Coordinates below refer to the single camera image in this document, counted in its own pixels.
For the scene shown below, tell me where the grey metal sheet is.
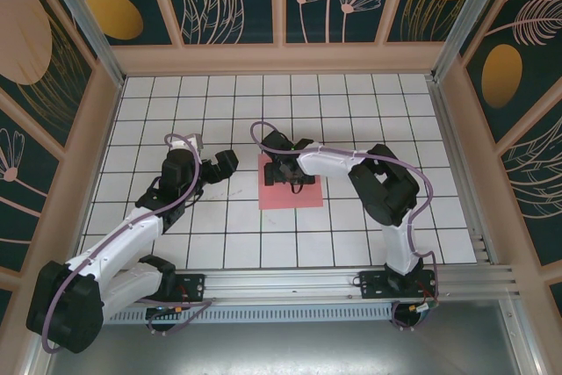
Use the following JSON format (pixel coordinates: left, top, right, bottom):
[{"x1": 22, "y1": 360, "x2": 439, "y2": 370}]
[{"x1": 43, "y1": 299, "x2": 528, "y2": 375}]

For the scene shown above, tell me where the small circuit board with connector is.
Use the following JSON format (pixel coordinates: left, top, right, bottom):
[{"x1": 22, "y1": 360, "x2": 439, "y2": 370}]
[
  {"x1": 410, "y1": 299, "x2": 441, "y2": 317},
  {"x1": 146, "y1": 303, "x2": 185, "y2": 319}
]

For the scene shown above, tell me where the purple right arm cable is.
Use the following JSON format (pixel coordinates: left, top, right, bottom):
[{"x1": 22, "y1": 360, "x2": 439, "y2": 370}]
[{"x1": 249, "y1": 119, "x2": 440, "y2": 333}]

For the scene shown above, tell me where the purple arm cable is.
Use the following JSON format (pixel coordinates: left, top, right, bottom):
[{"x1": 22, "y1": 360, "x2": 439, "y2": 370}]
[
  {"x1": 249, "y1": 119, "x2": 440, "y2": 333},
  {"x1": 41, "y1": 132, "x2": 215, "y2": 355}
]

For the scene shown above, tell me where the long aluminium base rail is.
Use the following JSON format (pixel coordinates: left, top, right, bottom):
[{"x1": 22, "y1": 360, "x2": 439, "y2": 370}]
[{"x1": 103, "y1": 263, "x2": 523, "y2": 308}]

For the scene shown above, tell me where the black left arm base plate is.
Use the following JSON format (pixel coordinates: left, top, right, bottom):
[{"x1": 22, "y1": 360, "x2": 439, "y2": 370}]
[{"x1": 173, "y1": 272, "x2": 207, "y2": 302}]

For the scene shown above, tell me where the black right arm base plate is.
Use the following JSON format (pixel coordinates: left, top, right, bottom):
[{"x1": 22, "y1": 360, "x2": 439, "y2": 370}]
[{"x1": 358, "y1": 269, "x2": 440, "y2": 299}]

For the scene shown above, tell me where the grey slotted cable duct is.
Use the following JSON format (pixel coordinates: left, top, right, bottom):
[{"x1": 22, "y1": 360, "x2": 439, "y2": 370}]
[{"x1": 103, "y1": 299, "x2": 396, "y2": 326}]

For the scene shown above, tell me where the aluminium side rail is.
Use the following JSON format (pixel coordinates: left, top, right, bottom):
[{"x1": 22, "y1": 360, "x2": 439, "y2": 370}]
[{"x1": 428, "y1": 78, "x2": 523, "y2": 269}]

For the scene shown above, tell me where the aluminium corner post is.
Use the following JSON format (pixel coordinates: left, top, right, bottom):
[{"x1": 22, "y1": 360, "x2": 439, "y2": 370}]
[
  {"x1": 37, "y1": 0, "x2": 126, "y2": 89},
  {"x1": 432, "y1": 0, "x2": 513, "y2": 82}
]

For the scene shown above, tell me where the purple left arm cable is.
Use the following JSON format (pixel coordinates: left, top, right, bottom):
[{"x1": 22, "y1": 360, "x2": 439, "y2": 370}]
[{"x1": 41, "y1": 132, "x2": 215, "y2": 355}]

